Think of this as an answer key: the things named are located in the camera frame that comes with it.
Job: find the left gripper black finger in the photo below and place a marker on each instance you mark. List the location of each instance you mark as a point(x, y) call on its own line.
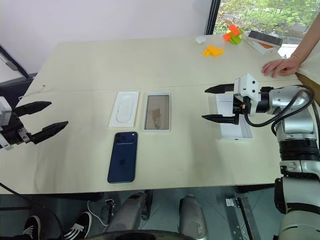
point(32, 107)
point(50, 130)

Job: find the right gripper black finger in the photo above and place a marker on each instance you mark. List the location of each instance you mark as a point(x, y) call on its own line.
point(222, 119)
point(222, 89)

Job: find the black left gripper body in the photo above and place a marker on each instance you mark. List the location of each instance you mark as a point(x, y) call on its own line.
point(13, 131)

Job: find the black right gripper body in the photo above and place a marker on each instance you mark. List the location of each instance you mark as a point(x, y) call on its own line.
point(246, 106)

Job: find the white box tray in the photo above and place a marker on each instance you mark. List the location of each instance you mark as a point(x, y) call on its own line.
point(235, 131)

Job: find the white phone box base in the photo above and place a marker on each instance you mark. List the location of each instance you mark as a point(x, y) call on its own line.
point(157, 112)

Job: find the dark blue smartphone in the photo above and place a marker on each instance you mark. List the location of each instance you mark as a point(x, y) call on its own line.
point(122, 160)

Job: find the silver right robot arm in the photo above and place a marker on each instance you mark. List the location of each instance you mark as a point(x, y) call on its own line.
point(295, 127)

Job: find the person's bare forearm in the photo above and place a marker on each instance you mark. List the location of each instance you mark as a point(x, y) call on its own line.
point(308, 42)

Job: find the white box with orange inside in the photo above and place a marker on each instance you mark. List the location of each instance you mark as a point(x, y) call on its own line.
point(262, 47)

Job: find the white-framed black rectangular device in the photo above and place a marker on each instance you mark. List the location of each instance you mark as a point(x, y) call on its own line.
point(266, 38)

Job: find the person's bare hand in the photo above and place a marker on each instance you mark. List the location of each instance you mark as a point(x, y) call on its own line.
point(280, 66)

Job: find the yellow toy block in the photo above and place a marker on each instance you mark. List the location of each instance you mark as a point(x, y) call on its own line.
point(213, 51)

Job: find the green toy block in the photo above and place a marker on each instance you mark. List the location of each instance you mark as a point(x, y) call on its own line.
point(236, 39)

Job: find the white earbuds case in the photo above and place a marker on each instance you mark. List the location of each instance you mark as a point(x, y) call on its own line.
point(200, 40)

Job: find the orange green toy blocks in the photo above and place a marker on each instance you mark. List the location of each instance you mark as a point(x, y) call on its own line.
point(231, 31)

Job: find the white insert tray with oval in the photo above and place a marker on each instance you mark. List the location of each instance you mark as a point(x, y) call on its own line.
point(123, 110)

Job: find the person's cream garment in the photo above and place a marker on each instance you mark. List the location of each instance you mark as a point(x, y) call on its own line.
point(312, 66)

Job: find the black sneaker with white stripes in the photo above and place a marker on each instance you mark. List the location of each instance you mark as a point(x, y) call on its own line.
point(32, 228)
point(80, 225)

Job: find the perforated metal table leg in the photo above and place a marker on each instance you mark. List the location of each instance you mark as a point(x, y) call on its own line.
point(240, 220)

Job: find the silver rounded robot leg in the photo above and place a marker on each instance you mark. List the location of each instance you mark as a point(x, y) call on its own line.
point(193, 217)
point(127, 212)

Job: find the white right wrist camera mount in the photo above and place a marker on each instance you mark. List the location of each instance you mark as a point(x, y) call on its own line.
point(247, 87)

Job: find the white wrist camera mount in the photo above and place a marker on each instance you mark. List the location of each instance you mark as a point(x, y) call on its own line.
point(4, 110)
point(247, 87)

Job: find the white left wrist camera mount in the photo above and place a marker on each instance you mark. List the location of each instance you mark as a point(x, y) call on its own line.
point(4, 110)

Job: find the black stand frame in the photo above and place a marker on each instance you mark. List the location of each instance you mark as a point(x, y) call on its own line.
point(15, 85)

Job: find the black window frame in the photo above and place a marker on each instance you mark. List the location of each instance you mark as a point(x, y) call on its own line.
point(212, 16)

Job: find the small metal table bracket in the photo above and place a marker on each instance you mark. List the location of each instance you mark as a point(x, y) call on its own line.
point(110, 206)

